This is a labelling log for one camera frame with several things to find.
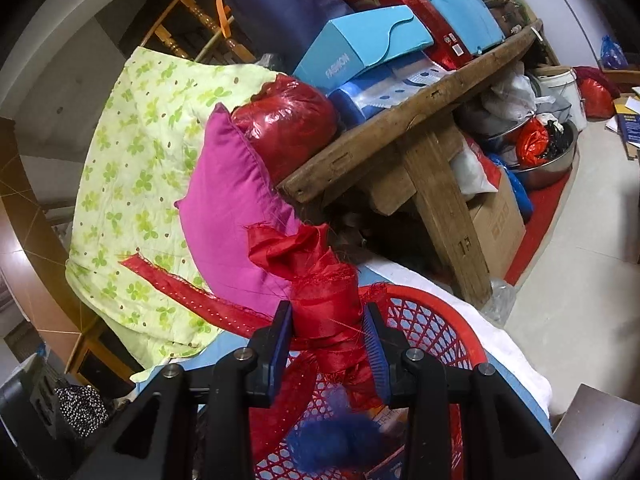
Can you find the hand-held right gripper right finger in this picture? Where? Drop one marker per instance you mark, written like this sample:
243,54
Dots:
375,355

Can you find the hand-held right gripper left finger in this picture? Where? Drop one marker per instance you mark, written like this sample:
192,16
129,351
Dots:
282,342

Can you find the red plastic basket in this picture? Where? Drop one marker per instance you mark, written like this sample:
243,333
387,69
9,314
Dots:
430,320

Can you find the red satin cloth strip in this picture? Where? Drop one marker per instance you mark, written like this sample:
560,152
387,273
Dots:
320,280

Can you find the blue fuzzy cloth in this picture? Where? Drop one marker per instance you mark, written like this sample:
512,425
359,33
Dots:
330,442

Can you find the white quilt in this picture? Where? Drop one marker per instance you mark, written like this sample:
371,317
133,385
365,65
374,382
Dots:
510,355

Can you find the clear plastic bag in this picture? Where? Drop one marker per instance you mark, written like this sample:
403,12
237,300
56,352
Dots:
500,302

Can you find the pink pillow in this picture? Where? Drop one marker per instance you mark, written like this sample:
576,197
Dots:
230,210

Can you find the brown cardboard box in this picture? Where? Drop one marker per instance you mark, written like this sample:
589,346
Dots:
495,230

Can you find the red floor mat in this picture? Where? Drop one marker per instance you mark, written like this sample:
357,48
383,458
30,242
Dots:
540,230

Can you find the white sack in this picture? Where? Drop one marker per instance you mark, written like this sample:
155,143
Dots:
472,170

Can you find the black dotted cloth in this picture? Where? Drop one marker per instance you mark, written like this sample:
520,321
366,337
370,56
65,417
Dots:
80,410

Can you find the blue plastic bag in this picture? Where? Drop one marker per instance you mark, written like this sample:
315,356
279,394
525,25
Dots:
515,190
612,55

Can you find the shiny red plastic bag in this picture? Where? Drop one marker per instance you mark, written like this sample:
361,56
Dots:
290,120

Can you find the wooden table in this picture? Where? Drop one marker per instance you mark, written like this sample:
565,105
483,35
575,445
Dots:
390,125

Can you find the green clover print blanket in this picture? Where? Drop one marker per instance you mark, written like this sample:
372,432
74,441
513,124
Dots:
135,160

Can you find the metal basin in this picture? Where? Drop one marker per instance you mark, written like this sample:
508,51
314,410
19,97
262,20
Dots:
545,165

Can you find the orange plastic bag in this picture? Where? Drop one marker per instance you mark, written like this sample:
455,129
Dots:
532,142

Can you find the blue and white packet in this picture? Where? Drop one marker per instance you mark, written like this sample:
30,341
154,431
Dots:
380,90

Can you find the white plastic bag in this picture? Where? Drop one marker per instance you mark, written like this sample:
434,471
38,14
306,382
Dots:
510,90

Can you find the light blue cardboard box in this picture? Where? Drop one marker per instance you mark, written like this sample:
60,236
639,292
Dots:
360,45

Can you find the white plastic bucket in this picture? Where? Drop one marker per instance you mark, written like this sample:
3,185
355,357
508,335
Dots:
570,90

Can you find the navy blue bag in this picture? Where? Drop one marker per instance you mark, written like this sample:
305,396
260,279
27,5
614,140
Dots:
285,10

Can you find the cardboard box of booklets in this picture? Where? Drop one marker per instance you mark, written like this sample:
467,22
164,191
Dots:
627,127

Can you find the wooden chair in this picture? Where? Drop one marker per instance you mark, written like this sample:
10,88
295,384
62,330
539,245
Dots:
200,10

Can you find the red gift box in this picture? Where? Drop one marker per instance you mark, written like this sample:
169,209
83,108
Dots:
425,10

